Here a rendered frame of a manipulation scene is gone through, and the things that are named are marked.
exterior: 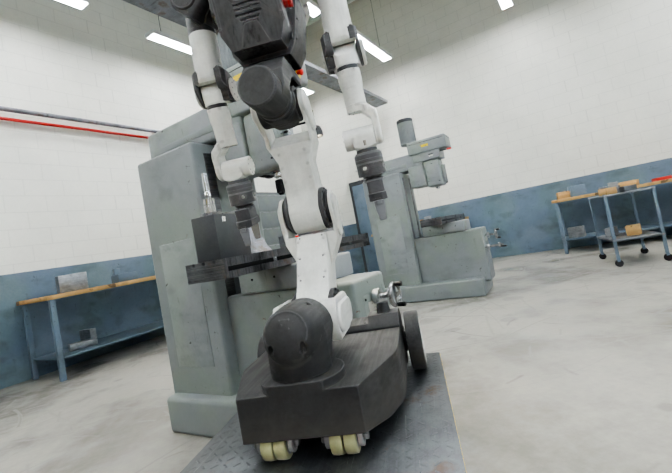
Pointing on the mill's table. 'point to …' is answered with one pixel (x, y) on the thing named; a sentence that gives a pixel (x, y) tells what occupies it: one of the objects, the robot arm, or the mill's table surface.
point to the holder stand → (218, 236)
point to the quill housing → (265, 163)
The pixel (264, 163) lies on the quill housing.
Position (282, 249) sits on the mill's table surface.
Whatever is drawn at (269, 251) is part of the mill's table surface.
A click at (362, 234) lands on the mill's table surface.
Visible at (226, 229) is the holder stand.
